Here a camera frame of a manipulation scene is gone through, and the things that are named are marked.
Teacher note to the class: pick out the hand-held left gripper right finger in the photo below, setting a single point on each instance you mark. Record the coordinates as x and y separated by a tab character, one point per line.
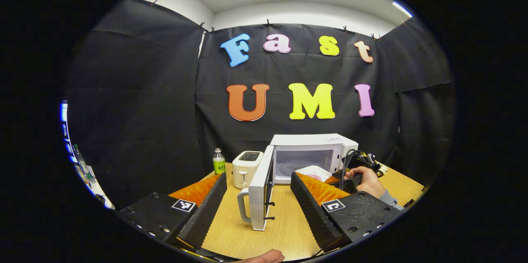
311	213

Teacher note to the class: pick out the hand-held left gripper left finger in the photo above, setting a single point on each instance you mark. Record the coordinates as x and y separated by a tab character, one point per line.
204	213

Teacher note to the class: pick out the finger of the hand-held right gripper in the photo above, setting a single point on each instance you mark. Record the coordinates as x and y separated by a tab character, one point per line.
333	179

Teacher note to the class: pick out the pink round food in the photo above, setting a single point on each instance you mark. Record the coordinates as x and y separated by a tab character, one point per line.
314	177

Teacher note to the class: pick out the white square dish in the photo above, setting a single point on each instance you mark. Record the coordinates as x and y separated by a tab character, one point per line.
315	169

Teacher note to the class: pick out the white microwave oven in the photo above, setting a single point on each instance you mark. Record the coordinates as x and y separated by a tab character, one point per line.
305	143

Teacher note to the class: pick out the green label drink bottle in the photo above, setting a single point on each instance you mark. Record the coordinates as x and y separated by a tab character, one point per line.
219	165

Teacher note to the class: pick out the white toaster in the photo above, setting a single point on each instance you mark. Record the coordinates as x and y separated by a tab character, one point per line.
243	170

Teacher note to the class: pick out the black backdrop cloth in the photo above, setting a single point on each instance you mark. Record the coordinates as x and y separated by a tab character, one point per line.
132	110

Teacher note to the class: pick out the ceiling light panel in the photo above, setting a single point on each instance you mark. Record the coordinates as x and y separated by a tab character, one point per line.
402	9

